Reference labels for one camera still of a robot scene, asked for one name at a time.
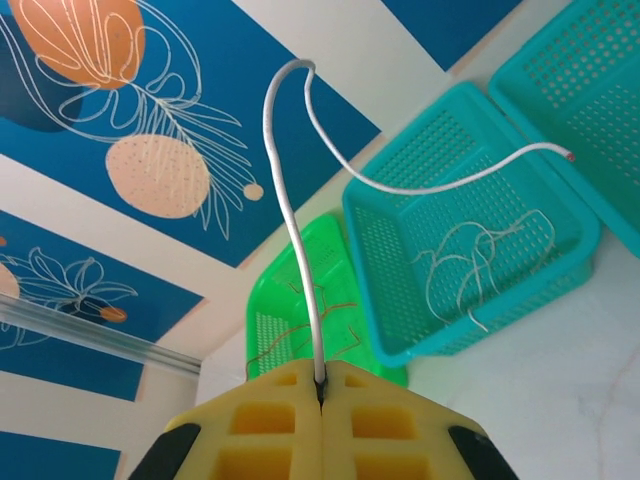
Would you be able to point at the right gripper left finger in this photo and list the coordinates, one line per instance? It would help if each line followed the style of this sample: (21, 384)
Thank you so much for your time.
(225, 440)

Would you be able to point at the teal plastic basket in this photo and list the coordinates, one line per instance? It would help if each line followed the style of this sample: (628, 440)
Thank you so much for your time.
(570, 235)
(590, 75)

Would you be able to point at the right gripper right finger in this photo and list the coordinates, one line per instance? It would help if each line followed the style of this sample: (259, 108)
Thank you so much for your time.
(420, 440)

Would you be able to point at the green plastic basket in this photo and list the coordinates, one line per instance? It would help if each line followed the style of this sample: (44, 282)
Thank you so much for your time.
(280, 320)

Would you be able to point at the aluminium frame post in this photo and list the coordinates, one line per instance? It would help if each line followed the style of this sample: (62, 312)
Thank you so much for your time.
(100, 335)

